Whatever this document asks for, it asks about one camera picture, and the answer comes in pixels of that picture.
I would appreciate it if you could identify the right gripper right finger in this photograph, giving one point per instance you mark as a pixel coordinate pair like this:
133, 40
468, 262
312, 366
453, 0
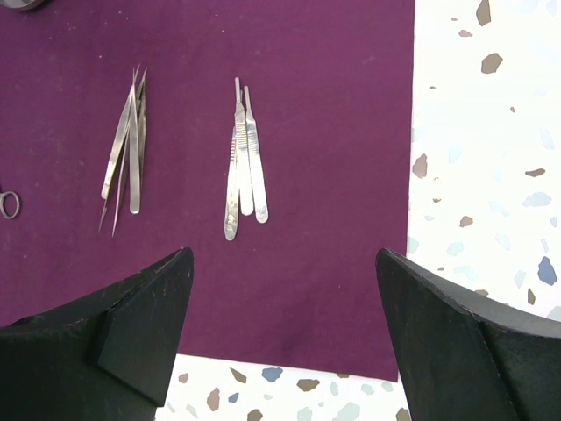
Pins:
463, 356

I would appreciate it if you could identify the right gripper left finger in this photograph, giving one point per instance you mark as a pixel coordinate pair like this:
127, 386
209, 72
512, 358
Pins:
108, 355

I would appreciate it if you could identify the steel ring-handled forceps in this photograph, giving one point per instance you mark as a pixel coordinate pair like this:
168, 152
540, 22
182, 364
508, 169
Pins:
10, 204

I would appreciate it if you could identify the broad steel tweezers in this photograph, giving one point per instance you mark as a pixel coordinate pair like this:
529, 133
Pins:
119, 138
134, 153

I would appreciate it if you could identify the purple surgical cloth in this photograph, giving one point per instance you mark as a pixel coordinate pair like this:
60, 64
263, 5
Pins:
270, 137

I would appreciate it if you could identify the steel instrument tray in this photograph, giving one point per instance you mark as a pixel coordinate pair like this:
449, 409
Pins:
22, 5

